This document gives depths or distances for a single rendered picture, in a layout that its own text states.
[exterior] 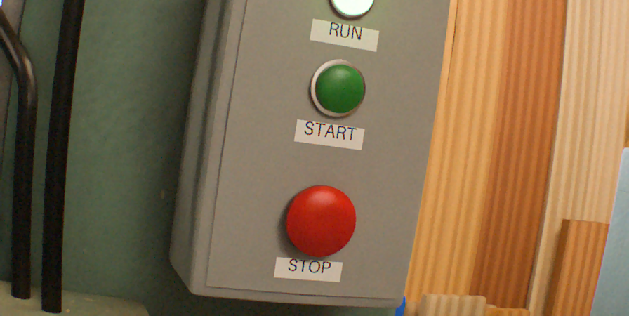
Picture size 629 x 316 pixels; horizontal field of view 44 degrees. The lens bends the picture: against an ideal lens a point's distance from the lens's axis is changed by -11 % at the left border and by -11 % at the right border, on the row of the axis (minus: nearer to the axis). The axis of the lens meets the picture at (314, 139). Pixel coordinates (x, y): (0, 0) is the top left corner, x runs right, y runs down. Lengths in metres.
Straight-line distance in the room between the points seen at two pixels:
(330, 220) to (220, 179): 0.05
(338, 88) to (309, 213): 0.05
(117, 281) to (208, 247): 0.08
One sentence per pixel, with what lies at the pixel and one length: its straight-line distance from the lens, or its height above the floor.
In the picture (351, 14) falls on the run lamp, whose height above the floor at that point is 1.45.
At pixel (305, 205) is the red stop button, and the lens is 0.35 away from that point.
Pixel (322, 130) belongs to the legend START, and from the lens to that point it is 0.36.
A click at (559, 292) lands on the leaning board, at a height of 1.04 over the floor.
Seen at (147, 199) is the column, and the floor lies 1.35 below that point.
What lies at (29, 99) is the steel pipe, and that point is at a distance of 0.37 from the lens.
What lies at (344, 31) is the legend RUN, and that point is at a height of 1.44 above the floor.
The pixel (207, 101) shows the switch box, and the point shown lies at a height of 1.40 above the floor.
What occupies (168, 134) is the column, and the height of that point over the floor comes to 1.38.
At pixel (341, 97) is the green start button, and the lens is 0.35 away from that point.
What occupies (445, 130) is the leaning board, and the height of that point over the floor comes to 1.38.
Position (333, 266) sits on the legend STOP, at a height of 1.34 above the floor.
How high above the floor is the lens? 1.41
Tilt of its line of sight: 3 degrees down
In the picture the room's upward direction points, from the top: 9 degrees clockwise
